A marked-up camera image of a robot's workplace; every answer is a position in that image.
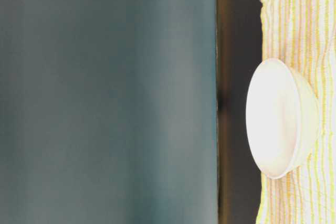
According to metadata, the yellow striped cloth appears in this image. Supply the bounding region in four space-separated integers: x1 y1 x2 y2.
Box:
256 0 335 223

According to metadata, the white ceramic bowl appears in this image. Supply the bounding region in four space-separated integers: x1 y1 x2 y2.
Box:
246 58 320 179

